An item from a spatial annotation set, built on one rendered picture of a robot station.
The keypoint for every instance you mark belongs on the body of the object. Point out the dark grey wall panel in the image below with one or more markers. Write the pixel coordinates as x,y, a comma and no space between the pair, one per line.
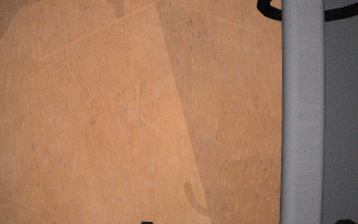
340,196

